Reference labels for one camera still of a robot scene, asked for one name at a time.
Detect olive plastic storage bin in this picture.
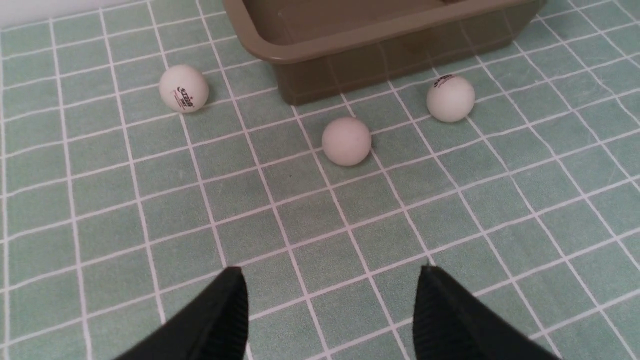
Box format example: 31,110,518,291
222,0,546,106

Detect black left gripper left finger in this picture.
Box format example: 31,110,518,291
118,266,249,360

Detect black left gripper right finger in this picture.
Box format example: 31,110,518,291
412,265,557,360

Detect white ping-pong ball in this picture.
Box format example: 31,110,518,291
158,64,210,114
426,74,476,123

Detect green checked tablecloth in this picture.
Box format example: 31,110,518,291
1,0,640,360

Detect white ping-pong ball plain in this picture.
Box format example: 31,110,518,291
321,117,372,167

